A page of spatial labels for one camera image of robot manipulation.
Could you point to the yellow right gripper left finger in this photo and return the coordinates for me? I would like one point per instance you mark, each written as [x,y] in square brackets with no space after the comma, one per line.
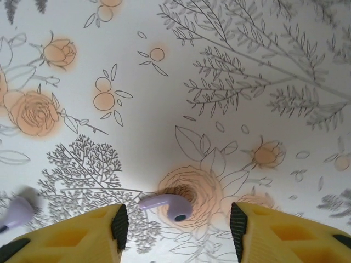
[68,238]

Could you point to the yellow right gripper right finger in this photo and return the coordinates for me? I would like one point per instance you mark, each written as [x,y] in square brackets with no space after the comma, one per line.
[288,235]

